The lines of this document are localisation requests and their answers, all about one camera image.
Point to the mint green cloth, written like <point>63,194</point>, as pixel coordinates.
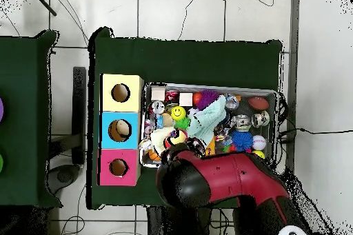
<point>209,120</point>

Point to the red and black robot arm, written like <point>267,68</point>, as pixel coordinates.
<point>226,177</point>

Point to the metal mesh bin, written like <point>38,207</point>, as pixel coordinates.
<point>271,124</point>

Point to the yellow smiley ball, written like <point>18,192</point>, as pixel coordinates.
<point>178,113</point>

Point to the green spiky ball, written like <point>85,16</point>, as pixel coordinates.
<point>182,123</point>

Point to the small soccer ball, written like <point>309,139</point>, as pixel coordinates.
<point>193,111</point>

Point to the plain wooden cube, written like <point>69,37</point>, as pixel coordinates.
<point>186,99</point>
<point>158,93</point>

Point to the cream yellow cloth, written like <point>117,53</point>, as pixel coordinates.
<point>158,138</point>

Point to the purple spiky ball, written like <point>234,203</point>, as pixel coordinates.
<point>206,98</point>

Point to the dark green table cloth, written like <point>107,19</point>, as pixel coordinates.
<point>179,61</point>

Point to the blue puffer ball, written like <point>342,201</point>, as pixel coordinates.
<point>242,140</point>

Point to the white baseball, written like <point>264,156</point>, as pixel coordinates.
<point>259,143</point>

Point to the black upright panel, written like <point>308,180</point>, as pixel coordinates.
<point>79,108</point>

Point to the grey floor stand base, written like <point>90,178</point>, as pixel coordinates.
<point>64,175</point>

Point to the green cloth side table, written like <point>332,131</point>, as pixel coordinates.
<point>22,122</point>

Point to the purple round object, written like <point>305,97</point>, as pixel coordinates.
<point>1,109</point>

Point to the dark slanted rod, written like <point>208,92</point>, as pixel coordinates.
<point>42,2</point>

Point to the green round object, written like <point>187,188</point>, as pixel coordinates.
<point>1,163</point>

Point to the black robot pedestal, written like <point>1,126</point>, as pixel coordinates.
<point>154,224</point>

